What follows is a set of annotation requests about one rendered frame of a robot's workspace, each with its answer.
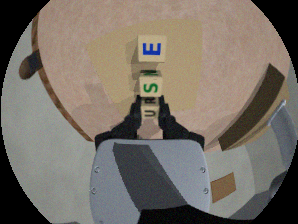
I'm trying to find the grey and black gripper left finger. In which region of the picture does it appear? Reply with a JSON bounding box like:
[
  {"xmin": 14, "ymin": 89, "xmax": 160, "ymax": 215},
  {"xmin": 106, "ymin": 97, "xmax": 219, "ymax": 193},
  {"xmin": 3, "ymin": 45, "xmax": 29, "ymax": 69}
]
[{"xmin": 94, "ymin": 95, "xmax": 142, "ymax": 151}]

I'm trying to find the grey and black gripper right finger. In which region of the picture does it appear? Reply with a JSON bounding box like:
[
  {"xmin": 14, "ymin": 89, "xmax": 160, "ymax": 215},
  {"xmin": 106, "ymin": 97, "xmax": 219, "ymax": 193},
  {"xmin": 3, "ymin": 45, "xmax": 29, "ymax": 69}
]
[{"xmin": 158, "ymin": 95, "xmax": 205, "ymax": 151}]

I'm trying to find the tan flat mat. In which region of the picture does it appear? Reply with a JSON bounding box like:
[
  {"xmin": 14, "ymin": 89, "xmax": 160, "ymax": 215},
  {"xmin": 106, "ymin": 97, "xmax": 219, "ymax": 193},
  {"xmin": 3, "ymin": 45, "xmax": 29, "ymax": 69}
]
[{"xmin": 85, "ymin": 19, "xmax": 202, "ymax": 118}]

